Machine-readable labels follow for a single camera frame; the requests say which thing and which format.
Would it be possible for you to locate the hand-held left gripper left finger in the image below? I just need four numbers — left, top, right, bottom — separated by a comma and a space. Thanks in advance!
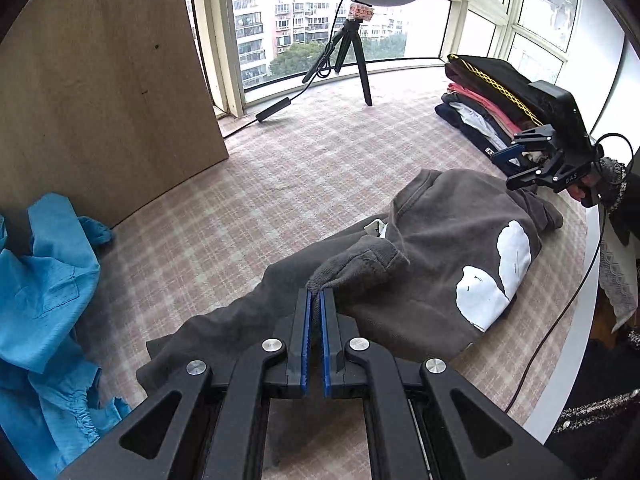
59, 287, 321, 480

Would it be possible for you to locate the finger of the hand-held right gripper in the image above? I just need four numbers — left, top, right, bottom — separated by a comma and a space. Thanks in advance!
505, 152, 568, 192
491, 124, 557, 165

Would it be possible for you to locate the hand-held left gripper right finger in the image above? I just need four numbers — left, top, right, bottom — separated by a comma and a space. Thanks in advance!
320, 290, 581, 480

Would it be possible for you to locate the dark grey flower-print t-shirt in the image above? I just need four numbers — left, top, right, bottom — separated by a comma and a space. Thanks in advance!
136, 167, 566, 401

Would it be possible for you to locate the person's right forearm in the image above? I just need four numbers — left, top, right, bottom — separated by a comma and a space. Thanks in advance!
612, 170, 640, 248

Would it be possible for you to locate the person's right hand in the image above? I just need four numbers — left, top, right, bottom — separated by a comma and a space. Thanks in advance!
597, 156, 630, 208

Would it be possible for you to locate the white folded garment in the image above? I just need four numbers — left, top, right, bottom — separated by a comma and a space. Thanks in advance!
457, 105, 511, 146

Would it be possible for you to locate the pink folded garment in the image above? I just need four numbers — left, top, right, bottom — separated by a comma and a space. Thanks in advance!
446, 81, 526, 136

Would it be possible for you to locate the black garment with yellow trim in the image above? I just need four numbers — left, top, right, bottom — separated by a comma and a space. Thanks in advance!
445, 53, 556, 126

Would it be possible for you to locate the navy folded garment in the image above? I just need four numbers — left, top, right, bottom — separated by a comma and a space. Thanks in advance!
434, 102, 516, 158

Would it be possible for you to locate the white lace cloth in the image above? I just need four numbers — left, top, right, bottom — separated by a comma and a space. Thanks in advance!
597, 240, 640, 333

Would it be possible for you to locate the pink plaid mat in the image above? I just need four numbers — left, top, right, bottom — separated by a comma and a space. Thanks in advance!
75, 77, 591, 426

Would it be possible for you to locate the black tripod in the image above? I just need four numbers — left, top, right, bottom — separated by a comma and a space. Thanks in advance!
302, 2, 376, 107

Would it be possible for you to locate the blue garment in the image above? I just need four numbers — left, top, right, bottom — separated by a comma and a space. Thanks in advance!
0, 192, 133, 480

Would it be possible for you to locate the person's black knit clothing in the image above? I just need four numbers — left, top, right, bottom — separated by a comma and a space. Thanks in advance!
542, 327, 640, 480

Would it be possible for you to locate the wooden cabinet panel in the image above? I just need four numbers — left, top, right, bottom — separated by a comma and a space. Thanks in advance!
0, 0, 231, 261

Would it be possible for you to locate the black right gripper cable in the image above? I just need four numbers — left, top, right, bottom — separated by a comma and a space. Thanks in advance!
502, 132, 636, 413

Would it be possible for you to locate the black ring light cable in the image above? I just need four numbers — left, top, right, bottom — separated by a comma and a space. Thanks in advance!
220, 0, 351, 141

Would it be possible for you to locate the black inline cable remote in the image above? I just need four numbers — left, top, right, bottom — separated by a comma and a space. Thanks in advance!
255, 96, 292, 123

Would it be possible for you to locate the white window frame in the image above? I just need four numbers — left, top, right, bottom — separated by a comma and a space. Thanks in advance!
180, 0, 626, 116

